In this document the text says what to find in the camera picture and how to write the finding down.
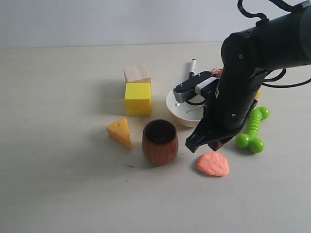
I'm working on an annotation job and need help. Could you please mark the plain wooden cube block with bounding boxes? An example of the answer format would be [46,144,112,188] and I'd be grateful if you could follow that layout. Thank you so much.
[123,65,151,83]

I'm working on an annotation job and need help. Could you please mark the yellow lemon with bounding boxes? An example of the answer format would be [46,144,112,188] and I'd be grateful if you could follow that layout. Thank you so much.
[255,90,260,100]

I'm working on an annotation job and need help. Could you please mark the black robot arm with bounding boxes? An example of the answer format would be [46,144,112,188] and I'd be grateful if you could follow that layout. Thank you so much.
[185,0,311,152]

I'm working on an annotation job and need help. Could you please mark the green bone dog toy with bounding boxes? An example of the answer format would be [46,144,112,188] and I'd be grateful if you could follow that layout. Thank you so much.
[236,106,270,153]

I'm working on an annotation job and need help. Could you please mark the yellow cube block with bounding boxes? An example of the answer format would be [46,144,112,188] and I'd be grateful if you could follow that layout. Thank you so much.
[124,83,152,117]

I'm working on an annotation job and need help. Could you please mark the yellow cheese wedge toy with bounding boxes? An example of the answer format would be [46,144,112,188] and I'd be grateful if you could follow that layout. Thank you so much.
[106,117,132,149]

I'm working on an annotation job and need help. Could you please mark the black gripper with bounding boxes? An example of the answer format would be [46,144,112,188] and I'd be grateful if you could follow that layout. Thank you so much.
[186,67,269,153]

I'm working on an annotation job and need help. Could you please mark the white ceramic bowl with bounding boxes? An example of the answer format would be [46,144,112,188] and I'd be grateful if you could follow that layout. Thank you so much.
[166,90,204,128]

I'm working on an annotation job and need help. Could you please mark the pink toy cupcake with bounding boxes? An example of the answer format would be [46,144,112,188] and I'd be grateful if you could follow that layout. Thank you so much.
[211,68,223,76]

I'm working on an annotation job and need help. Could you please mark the black and white marker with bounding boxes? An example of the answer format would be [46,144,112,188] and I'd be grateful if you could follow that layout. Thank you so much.
[189,59,197,79]

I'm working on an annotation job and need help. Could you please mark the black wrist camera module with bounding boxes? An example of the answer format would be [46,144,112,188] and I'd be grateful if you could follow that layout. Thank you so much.
[173,71,219,103]

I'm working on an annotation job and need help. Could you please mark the orange toy piece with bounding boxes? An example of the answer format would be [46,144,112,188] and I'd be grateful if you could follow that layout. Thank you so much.
[196,151,229,177]

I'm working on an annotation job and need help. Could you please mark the brown wooden cup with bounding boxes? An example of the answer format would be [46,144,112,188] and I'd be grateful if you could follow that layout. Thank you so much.
[142,119,178,166]

